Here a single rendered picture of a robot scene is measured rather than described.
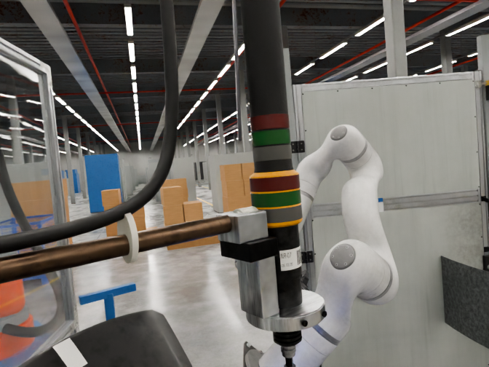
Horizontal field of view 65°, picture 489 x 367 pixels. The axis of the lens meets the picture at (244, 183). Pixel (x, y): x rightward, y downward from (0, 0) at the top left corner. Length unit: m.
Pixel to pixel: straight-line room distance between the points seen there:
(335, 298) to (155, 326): 0.59
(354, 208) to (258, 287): 0.78
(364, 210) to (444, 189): 1.45
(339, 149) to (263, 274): 0.86
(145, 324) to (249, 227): 0.21
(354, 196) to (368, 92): 1.29
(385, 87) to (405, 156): 0.41
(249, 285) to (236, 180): 8.10
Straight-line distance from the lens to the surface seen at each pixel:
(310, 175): 1.24
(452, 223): 2.54
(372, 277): 0.96
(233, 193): 8.41
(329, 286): 0.97
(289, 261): 0.33
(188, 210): 7.85
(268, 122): 0.32
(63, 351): 0.42
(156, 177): 0.27
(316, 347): 1.01
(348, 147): 1.15
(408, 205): 2.39
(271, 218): 0.32
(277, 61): 0.33
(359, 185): 1.11
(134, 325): 0.46
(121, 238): 0.26
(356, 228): 1.07
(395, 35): 7.30
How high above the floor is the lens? 1.58
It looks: 3 degrees down
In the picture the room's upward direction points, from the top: 5 degrees counter-clockwise
